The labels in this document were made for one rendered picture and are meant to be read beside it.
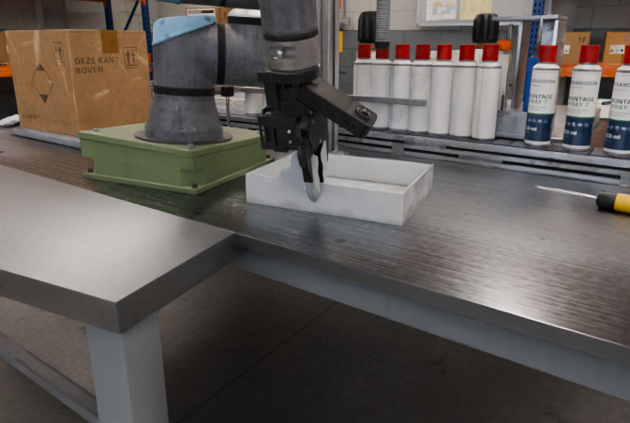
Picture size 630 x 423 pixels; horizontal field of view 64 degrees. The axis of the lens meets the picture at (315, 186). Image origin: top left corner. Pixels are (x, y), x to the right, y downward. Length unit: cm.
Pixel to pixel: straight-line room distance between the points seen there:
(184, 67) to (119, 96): 56
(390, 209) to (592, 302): 29
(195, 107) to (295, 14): 37
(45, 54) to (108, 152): 54
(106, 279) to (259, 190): 31
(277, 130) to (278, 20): 16
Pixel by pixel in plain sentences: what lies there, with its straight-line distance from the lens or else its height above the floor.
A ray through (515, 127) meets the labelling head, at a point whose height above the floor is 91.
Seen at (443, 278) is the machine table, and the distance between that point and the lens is 61.
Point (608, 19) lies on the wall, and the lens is 560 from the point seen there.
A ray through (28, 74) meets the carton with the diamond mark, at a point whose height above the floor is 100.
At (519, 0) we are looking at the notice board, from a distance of 549.
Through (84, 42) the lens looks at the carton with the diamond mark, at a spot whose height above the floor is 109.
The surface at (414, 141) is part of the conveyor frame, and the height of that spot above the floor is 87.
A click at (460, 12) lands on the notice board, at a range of 555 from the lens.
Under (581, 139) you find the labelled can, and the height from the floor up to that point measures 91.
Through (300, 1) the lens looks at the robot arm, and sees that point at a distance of 67.
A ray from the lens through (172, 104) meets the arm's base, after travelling 98.
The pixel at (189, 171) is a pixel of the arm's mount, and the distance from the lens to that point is 93.
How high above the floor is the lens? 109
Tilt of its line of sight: 16 degrees down
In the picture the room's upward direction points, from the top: straight up
